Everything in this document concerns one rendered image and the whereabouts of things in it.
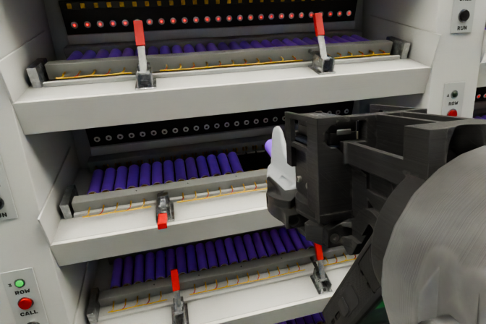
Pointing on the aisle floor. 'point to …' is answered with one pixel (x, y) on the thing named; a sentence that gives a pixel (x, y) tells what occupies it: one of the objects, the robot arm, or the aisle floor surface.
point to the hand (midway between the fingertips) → (290, 171)
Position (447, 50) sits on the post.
